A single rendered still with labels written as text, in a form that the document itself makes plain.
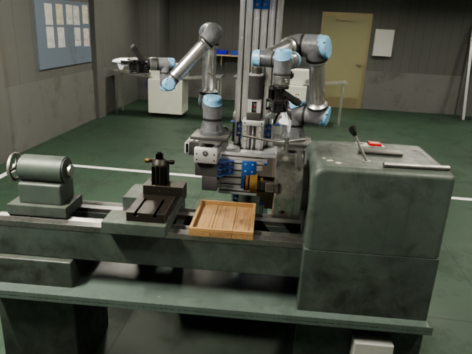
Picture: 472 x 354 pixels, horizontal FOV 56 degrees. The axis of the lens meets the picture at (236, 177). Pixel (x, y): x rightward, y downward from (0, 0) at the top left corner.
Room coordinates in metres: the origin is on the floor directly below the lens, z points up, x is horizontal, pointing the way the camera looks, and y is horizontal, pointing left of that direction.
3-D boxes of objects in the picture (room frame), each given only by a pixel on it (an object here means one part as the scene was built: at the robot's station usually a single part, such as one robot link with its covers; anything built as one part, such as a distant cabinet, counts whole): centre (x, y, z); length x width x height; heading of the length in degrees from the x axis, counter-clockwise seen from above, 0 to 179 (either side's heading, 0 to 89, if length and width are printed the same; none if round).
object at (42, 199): (2.11, 0.96, 1.01); 0.30 x 0.20 x 0.29; 86
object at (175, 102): (9.00, 1.43, 0.51); 2.17 x 0.55 x 1.02; 84
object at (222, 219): (2.05, 0.05, 0.89); 0.36 x 0.30 x 0.04; 176
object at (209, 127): (2.70, 0.16, 1.21); 0.15 x 0.15 x 0.10
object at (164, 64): (2.76, 0.45, 1.56); 0.11 x 0.08 x 0.09; 105
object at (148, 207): (2.09, 0.39, 0.95); 0.43 x 0.18 x 0.04; 176
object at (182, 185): (2.15, 0.36, 1.00); 0.20 x 0.10 x 0.05; 86
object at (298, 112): (2.64, -0.34, 1.33); 0.13 x 0.12 x 0.14; 65
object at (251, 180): (2.05, -0.09, 1.08); 0.09 x 0.09 x 0.09; 86
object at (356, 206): (2.03, -0.64, 1.06); 0.59 x 0.48 x 0.39; 86
